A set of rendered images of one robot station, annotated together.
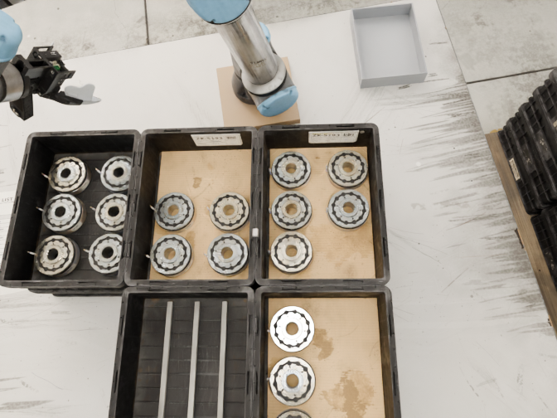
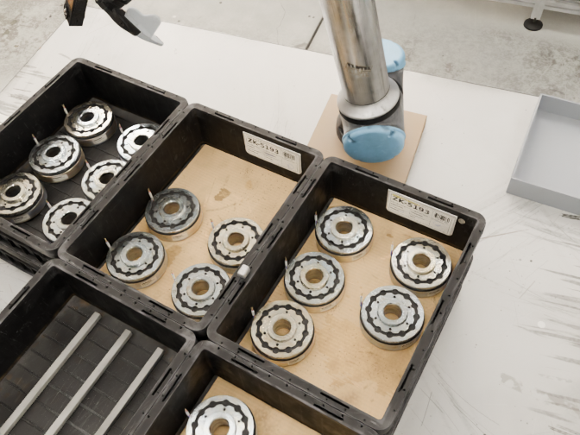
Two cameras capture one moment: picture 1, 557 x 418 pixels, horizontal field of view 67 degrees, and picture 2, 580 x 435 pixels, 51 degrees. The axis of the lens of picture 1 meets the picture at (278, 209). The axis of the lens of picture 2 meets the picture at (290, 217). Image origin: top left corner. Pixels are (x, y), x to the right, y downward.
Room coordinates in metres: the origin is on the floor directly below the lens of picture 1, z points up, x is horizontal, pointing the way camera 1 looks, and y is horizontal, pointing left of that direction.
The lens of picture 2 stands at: (-0.15, -0.21, 1.76)
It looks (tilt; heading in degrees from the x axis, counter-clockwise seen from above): 55 degrees down; 24
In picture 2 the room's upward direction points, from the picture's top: 6 degrees counter-clockwise
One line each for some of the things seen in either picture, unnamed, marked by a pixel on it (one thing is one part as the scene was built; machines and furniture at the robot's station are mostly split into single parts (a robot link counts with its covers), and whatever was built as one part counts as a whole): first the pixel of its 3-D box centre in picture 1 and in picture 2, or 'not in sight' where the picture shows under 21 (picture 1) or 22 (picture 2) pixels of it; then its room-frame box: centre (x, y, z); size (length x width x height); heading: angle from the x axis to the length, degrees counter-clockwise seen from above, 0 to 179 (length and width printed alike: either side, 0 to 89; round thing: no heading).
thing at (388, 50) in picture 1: (386, 45); (570, 154); (0.85, -0.44, 0.73); 0.27 x 0.20 x 0.05; 174
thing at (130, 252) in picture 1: (195, 203); (197, 205); (0.37, 0.20, 0.92); 0.40 x 0.30 x 0.02; 169
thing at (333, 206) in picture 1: (348, 208); (392, 313); (0.30, -0.17, 0.86); 0.10 x 0.10 x 0.01
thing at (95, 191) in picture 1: (84, 211); (77, 163); (0.43, 0.49, 0.87); 0.40 x 0.30 x 0.11; 169
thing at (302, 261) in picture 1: (291, 251); (281, 329); (0.22, -0.01, 0.86); 0.10 x 0.10 x 0.01
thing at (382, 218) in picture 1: (319, 201); (352, 276); (0.32, -0.10, 0.92); 0.40 x 0.30 x 0.02; 169
